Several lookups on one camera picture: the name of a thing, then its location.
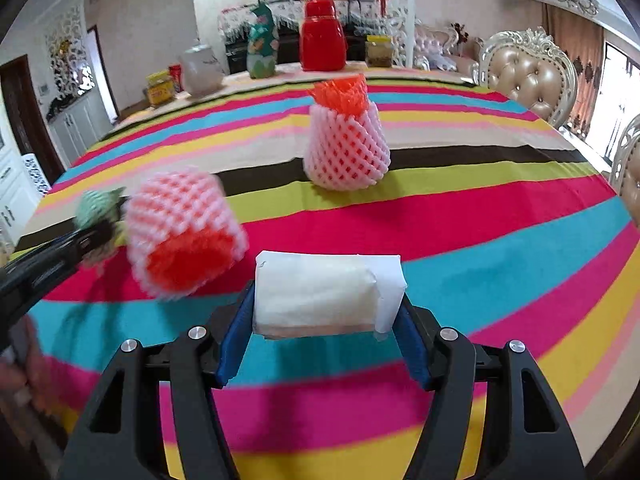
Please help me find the pale tufted sofa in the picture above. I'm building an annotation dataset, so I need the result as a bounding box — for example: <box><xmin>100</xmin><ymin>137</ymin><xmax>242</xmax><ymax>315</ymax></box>
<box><xmin>412</xmin><ymin>24</ymin><xmax>482</xmax><ymax>79</ymax></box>

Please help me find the pink and orange foam net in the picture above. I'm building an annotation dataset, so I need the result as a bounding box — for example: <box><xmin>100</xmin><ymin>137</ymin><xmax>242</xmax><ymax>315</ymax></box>
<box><xmin>125</xmin><ymin>169</ymin><xmax>250</xmax><ymax>302</ymax></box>
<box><xmin>304</xmin><ymin>74</ymin><xmax>392</xmax><ymax>191</ymax></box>

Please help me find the striped tablecloth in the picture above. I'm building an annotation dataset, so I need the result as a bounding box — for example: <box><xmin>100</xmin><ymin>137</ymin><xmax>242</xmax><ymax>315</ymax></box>
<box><xmin>10</xmin><ymin>62</ymin><xmax>640</xmax><ymax>480</ymax></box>

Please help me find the dark wooden door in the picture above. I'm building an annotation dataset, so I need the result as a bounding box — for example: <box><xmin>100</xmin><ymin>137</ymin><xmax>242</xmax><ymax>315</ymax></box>
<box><xmin>0</xmin><ymin>55</ymin><xmax>67</xmax><ymax>187</ymax></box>

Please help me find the white cabinet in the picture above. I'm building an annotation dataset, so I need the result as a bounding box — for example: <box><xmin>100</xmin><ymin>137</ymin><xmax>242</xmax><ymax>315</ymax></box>
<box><xmin>46</xmin><ymin>89</ymin><xmax>119</xmax><ymax>162</ymax></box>

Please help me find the sideboard with lace cloth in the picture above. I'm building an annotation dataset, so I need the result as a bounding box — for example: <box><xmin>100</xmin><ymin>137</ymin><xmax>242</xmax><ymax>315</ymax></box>
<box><xmin>216</xmin><ymin>0</ymin><xmax>417</xmax><ymax>65</ymax></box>

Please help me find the red thermos jug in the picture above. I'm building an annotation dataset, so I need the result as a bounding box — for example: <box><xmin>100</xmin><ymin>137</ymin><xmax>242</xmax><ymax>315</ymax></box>
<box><xmin>299</xmin><ymin>0</ymin><xmax>347</xmax><ymax>72</ymax></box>

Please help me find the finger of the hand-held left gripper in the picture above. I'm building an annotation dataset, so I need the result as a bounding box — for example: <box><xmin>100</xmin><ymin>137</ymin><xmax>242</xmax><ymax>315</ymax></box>
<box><xmin>0</xmin><ymin>222</ymin><xmax>123</xmax><ymax>313</ymax></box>

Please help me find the yellow box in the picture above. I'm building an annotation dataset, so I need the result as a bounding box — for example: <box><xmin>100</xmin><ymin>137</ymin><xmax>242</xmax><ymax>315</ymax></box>
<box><xmin>145</xmin><ymin>71</ymin><xmax>174</xmax><ymax>107</ymax></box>

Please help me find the ornate tufted dining chair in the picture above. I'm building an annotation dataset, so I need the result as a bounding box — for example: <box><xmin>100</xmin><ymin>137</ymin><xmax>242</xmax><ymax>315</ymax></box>
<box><xmin>607</xmin><ymin>114</ymin><xmax>640</xmax><ymax>202</ymax></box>
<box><xmin>477</xmin><ymin>27</ymin><xmax>579</xmax><ymax>129</ymax></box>

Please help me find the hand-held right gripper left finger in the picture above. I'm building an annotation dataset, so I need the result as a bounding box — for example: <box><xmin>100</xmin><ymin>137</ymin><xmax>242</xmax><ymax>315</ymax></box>
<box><xmin>57</xmin><ymin>280</ymin><xmax>257</xmax><ymax>480</ymax></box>

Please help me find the white tissue packet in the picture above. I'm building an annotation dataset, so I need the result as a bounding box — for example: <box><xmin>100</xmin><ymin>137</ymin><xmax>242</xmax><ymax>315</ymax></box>
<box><xmin>253</xmin><ymin>249</ymin><xmax>407</xmax><ymax>342</ymax></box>

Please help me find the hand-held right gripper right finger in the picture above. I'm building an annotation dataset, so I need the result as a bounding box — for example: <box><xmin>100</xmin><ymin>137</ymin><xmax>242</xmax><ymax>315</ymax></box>
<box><xmin>395</xmin><ymin>295</ymin><xmax>586</xmax><ymax>480</ymax></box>

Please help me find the green figurine vase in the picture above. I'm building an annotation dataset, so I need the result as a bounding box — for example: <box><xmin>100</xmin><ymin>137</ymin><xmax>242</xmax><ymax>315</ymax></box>
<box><xmin>248</xmin><ymin>4</ymin><xmax>279</xmax><ymax>80</ymax></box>

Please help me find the green foam net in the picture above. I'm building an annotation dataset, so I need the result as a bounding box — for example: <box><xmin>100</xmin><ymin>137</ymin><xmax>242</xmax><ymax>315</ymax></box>
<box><xmin>75</xmin><ymin>187</ymin><xmax>127</xmax><ymax>262</ymax></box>

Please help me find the glass jar with yellow lid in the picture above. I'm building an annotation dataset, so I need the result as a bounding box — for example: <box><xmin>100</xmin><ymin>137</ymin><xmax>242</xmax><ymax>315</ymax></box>
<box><xmin>365</xmin><ymin>35</ymin><xmax>394</xmax><ymax>68</ymax></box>

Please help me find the brown curtain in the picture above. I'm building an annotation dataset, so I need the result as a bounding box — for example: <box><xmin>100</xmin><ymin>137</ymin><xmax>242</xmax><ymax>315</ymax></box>
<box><xmin>541</xmin><ymin>2</ymin><xmax>607</xmax><ymax>142</ymax></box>

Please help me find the person's left hand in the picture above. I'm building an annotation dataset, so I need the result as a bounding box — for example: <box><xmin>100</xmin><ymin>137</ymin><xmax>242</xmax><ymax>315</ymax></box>
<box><xmin>0</xmin><ymin>310</ymin><xmax>51</xmax><ymax>411</ymax></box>

